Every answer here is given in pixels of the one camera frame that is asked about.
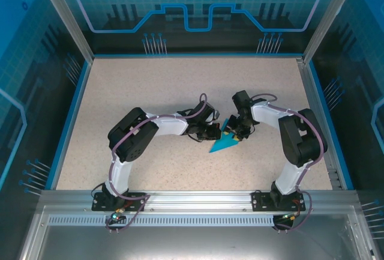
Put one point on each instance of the blue cloth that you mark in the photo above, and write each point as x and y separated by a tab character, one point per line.
223	145

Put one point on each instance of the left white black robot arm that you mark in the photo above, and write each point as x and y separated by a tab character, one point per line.
168	125

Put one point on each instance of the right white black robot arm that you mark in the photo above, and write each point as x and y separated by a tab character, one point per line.
267	116

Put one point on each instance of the aluminium mounting rail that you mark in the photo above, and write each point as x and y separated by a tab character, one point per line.
198	200

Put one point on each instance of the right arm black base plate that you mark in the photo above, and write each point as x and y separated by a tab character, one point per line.
259	201

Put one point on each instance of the aluminium side rail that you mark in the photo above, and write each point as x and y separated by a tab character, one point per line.
312	92

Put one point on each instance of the aluminium frame post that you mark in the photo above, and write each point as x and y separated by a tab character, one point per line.
66	16
329	16

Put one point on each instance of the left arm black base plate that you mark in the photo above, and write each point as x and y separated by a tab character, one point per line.
100	204

